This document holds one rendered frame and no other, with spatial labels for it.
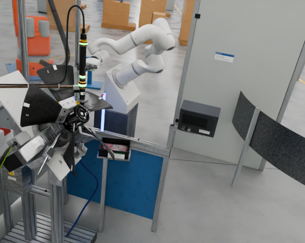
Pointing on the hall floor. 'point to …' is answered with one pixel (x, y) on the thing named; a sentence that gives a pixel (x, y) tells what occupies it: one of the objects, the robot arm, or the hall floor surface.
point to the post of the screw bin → (103, 194)
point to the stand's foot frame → (85, 233)
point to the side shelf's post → (6, 205)
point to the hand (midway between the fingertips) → (82, 67)
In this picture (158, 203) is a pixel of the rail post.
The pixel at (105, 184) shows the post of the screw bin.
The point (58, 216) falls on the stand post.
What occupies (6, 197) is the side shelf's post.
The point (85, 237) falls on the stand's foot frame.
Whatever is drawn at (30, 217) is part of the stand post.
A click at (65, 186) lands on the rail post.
